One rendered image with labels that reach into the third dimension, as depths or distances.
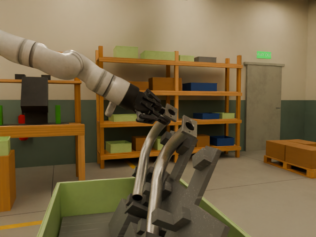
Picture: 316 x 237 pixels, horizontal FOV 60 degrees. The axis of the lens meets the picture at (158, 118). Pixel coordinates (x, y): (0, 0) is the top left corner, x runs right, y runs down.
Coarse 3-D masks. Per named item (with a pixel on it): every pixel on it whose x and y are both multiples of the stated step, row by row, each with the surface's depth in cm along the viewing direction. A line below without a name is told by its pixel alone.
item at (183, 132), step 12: (192, 120) 67; (180, 132) 66; (192, 132) 64; (168, 144) 70; (180, 144) 69; (168, 156) 70; (156, 168) 70; (156, 180) 67; (156, 192) 65; (156, 204) 62; (156, 228) 58
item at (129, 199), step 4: (136, 168) 85; (152, 168) 85; (148, 172) 84; (152, 172) 84; (148, 176) 84; (148, 180) 86; (128, 196) 78; (144, 196) 77; (148, 196) 77; (128, 200) 76; (132, 200) 77; (144, 200) 76; (148, 200) 76; (128, 204) 76; (144, 204) 76; (148, 204) 76
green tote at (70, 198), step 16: (64, 192) 91; (80, 192) 92; (96, 192) 93; (112, 192) 95; (128, 192) 96; (48, 208) 69; (64, 208) 91; (80, 208) 92; (96, 208) 94; (112, 208) 95; (208, 208) 71; (48, 224) 63
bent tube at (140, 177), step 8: (168, 104) 83; (168, 112) 81; (176, 112) 83; (176, 120) 81; (152, 128) 87; (160, 128) 85; (152, 136) 87; (144, 144) 86; (152, 144) 87; (144, 152) 84; (144, 160) 82; (144, 168) 80; (136, 176) 78; (144, 176) 78; (136, 184) 75; (136, 192) 73; (136, 200) 74
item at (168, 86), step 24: (120, 48) 500; (168, 72) 575; (240, 72) 585; (96, 96) 528; (168, 96) 578; (240, 96) 588; (96, 120) 533; (120, 120) 506; (216, 120) 567; (240, 120) 587; (120, 144) 510; (216, 144) 585
